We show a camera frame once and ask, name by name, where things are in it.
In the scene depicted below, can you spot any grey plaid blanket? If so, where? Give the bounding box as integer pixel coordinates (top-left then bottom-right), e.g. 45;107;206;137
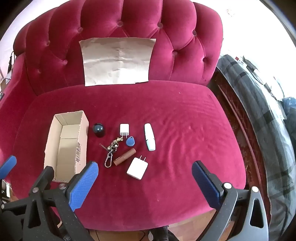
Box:
216;54;296;239

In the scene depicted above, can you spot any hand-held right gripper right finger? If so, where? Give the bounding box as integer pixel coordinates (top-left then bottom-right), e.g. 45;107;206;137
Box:
191;160;270;241

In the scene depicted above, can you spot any large white charger plug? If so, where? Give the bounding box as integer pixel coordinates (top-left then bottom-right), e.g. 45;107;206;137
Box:
126;155;148;180

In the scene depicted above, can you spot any blue cloth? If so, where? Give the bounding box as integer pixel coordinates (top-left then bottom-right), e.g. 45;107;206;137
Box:
282;97;296;121

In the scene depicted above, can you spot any black glossy dome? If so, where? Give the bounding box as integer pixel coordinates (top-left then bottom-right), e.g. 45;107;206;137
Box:
93;123;107;139

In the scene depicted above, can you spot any brown lipstick tube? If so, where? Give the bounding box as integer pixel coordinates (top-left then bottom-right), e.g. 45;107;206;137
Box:
113;148;137;166

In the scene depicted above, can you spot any white power strip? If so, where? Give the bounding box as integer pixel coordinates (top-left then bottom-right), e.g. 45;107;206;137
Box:
231;56;249;66

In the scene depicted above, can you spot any black cable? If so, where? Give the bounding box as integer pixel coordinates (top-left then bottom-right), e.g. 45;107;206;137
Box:
7;51;15;72

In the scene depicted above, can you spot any red velvet tufted sofa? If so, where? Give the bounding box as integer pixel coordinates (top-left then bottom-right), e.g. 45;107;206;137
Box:
0;0;247;232

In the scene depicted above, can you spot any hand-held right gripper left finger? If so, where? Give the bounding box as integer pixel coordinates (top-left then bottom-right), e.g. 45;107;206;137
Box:
22;161;99;241

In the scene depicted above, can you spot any brass keychain with carabiner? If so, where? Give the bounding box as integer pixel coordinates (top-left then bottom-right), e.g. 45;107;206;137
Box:
99;137;123;168

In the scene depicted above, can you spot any light blue cosmetic bottle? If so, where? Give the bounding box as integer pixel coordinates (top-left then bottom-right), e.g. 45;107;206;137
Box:
144;123;156;151

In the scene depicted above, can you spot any crumpled beige paper sheet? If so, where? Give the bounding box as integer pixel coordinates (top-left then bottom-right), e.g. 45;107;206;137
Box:
79;37;156;87

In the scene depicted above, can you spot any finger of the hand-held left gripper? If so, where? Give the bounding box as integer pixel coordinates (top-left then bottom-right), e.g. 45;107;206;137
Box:
0;166;55;218
0;155;17;180

